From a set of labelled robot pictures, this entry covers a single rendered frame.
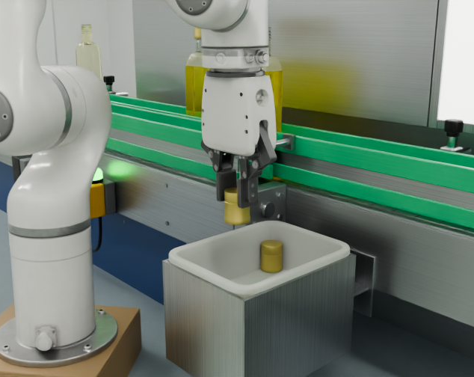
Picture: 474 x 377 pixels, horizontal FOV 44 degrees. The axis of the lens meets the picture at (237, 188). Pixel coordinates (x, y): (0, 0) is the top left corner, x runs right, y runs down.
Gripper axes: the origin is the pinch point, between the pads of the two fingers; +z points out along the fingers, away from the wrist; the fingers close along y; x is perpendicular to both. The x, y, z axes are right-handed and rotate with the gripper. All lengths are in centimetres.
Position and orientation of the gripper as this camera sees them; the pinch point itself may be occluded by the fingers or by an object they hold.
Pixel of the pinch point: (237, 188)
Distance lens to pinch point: 79.4
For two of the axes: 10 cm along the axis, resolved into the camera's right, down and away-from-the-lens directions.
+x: -7.4, 1.9, -6.5
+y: -6.8, -1.9, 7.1
